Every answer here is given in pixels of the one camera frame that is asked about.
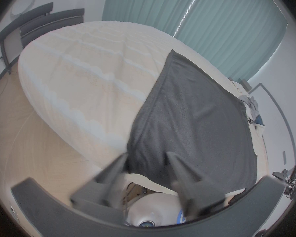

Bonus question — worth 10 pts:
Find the black chest of drawers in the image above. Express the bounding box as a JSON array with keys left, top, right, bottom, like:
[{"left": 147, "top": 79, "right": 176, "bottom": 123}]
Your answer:
[{"left": 19, "top": 8, "right": 85, "bottom": 49}]

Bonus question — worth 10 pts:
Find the grey bedside table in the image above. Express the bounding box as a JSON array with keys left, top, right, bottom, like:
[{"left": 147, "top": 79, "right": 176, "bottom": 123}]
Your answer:
[{"left": 228, "top": 78, "right": 252, "bottom": 89}]

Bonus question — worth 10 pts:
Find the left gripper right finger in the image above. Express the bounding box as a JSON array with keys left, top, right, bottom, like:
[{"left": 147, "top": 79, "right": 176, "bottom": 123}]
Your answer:
[{"left": 166, "top": 152, "right": 226, "bottom": 217}]

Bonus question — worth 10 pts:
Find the black T-shirt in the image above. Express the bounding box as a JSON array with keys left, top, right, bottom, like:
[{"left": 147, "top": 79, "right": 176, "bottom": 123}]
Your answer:
[{"left": 126, "top": 49, "right": 258, "bottom": 191}]

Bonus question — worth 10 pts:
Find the blue-green curtain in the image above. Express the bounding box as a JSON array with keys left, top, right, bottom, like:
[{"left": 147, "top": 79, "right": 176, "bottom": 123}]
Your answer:
[
  {"left": 174, "top": 0, "right": 288, "bottom": 82},
  {"left": 102, "top": 0, "right": 205, "bottom": 38}
]

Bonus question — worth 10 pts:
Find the pile of clothes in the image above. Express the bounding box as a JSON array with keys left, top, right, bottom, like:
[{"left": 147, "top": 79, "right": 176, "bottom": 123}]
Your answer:
[{"left": 238, "top": 95, "right": 265, "bottom": 126}]

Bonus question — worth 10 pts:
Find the white printed pillow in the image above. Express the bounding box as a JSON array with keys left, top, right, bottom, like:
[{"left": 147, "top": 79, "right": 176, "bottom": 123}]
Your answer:
[{"left": 230, "top": 80, "right": 250, "bottom": 99}]

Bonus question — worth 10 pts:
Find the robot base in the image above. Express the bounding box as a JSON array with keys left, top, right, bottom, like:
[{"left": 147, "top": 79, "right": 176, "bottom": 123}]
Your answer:
[{"left": 124, "top": 182, "right": 188, "bottom": 229}]

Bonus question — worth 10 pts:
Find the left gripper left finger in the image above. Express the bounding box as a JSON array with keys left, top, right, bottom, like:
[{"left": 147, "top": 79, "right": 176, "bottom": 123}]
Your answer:
[{"left": 70, "top": 153, "right": 129, "bottom": 207}]

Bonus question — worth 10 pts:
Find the bed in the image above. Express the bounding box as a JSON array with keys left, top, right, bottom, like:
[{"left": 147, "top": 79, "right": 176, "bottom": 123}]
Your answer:
[{"left": 17, "top": 21, "right": 296, "bottom": 199}]

